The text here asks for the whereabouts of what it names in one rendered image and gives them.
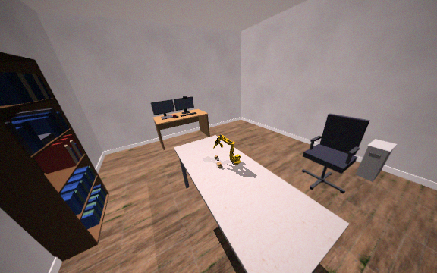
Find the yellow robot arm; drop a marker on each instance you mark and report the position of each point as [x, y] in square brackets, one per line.
[235, 159]

